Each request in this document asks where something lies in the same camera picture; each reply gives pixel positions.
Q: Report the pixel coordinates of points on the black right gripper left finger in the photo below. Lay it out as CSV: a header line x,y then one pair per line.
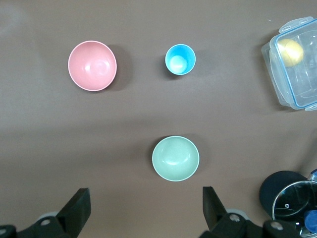
x,y
74,213

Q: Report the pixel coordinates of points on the yellow lemon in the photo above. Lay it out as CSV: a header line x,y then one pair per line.
x,y
292,53

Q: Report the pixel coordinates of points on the light blue cup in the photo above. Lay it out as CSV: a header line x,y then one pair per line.
x,y
180,59

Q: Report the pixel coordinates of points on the glass lid with blue knob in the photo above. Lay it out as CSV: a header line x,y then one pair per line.
x,y
292,198

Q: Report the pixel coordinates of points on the clear plastic lidded container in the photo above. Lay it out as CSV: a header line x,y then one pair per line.
x,y
297,81

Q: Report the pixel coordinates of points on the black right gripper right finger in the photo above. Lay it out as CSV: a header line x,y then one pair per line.
x,y
215,210

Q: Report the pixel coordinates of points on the pink bowl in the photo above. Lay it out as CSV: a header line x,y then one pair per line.
x,y
92,65

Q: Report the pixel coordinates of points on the light green bowl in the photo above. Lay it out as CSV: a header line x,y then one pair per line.
x,y
175,158

